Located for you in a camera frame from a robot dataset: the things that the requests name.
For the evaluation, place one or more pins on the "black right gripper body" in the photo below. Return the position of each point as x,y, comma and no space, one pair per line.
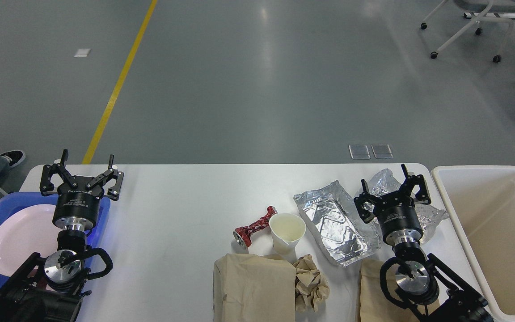
397,217

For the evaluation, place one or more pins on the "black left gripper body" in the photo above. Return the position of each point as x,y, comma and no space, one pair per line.
77,206

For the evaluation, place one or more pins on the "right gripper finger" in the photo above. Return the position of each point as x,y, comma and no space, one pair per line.
414,189
362,199

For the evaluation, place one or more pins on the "pink plate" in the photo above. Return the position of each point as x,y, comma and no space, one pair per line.
25,232

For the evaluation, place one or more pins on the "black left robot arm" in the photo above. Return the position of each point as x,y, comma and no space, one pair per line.
51,289

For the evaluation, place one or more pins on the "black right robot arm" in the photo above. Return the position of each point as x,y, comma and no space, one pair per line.
412,279

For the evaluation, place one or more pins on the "crumpled clear plastic wrap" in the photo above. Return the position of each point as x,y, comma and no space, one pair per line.
429,216

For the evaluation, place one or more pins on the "aluminium foil tray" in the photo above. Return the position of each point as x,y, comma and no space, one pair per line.
331,216

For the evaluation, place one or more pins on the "black sneaker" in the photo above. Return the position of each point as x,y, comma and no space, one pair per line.
14,157

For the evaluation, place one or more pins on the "clear floor plate right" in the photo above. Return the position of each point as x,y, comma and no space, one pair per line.
382,151

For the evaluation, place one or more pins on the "clear floor plate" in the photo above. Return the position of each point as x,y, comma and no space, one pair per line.
359,152
382,151

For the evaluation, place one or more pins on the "clear floor plate left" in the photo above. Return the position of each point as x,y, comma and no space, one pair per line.
359,152

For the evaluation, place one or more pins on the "beige plastic bin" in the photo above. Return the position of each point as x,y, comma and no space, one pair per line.
480,200

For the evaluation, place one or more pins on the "white paper cup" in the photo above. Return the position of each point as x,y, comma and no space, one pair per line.
286,232

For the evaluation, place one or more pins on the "brown paper bag right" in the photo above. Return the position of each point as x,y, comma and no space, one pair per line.
373,306

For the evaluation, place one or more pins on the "crumpled brown paper ball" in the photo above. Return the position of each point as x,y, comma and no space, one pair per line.
311,285

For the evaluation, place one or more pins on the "crushed red can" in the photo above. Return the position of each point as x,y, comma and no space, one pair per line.
243,234

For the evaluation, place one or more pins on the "white floor tape patch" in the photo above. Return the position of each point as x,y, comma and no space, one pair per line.
82,52

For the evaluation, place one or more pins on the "large brown paper bag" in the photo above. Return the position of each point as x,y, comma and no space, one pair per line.
253,288

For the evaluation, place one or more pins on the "white office chair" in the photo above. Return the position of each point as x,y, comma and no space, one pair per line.
483,11

